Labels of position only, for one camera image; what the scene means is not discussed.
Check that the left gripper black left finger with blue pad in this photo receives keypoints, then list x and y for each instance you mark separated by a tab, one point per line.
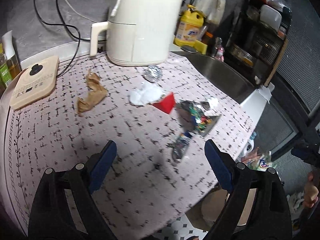
50	217

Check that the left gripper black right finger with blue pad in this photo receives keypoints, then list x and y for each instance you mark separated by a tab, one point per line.
269	217

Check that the red paper piece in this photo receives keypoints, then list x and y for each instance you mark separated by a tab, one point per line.
166	104

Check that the steel kitchen sink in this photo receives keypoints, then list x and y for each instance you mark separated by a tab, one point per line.
221	75

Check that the person's right hand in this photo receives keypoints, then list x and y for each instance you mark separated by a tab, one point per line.
310	189

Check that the small torn foil wrapper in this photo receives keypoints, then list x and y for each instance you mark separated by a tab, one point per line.
180	146

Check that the small colourful snack wrapper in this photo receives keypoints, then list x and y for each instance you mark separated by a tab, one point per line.
202	114

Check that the crumpled brown paper bag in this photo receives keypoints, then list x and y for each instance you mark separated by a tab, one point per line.
96	93

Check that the beige induction cooker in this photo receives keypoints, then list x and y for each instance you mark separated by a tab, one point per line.
35	83

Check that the yellow cap green bottle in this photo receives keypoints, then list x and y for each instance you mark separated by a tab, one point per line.
4	71

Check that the yellow sponge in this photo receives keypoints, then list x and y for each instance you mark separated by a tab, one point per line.
200	47

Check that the patterned white table mat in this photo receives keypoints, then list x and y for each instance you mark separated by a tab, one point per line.
143	190

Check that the white cap oil sprayer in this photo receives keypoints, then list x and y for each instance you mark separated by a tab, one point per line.
11	56

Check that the white tissue paper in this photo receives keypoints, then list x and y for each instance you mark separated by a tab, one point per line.
147	94

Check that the yellow detergent bottle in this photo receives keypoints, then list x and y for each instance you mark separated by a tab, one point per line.
189	27

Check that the crumpled aluminium foil ball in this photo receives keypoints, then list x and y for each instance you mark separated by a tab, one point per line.
152	73

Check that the cream air fryer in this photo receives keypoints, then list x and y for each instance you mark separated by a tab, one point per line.
138	32

